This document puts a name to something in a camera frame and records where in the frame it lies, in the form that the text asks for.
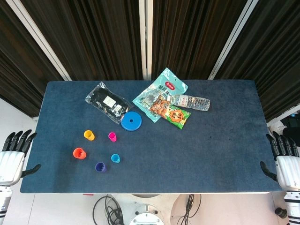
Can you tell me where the black item in clear bag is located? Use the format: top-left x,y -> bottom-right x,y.
84,81 -> 134,125

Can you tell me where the teal snack bag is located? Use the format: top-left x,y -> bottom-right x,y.
132,67 -> 189,123

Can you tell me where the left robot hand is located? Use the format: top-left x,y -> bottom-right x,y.
0,129 -> 42,187

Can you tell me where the orange green snack bag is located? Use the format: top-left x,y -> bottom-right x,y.
150,95 -> 192,131

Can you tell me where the orange plastic cup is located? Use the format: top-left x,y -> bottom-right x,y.
73,147 -> 87,160

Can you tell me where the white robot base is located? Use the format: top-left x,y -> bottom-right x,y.
110,193 -> 189,225

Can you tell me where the white frame post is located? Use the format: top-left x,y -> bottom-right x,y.
6,0 -> 72,82
138,0 -> 153,80
208,0 -> 260,80

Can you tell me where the dark brown curtain panel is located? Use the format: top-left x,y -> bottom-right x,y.
0,0 -> 64,118
214,0 -> 300,122
20,0 -> 143,82
151,0 -> 249,80

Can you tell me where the clear plastic water bottle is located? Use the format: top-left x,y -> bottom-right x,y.
169,94 -> 211,112

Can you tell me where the black equipment box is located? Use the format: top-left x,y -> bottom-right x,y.
280,114 -> 300,139

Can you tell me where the blue disc with hole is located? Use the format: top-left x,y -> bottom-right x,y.
120,111 -> 143,132

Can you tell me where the black cable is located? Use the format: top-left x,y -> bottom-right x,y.
93,194 -> 125,225
175,194 -> 202,225

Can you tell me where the purple plastic cup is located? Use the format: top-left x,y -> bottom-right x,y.
95,162 -> 108,173

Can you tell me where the yellow plastic cup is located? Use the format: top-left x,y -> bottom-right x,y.
83,130 -> 96,142

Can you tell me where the blue table mat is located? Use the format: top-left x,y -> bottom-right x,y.
20,79 -> 282,194

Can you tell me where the black round knob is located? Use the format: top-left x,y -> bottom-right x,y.
274,207 -> 287,219

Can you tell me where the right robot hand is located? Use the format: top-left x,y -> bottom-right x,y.
260,131 -> 300,192

